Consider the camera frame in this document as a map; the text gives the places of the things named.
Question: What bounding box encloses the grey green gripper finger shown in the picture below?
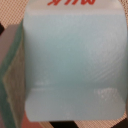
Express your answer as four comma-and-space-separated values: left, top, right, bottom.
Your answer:
0, 24, 25, 128

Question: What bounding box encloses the pink serving board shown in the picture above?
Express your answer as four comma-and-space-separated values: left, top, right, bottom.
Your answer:
19, 111, 54, 128

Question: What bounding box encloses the light blue milk carton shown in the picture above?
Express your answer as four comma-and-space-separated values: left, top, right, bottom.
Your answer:
23, 0, 128, 122

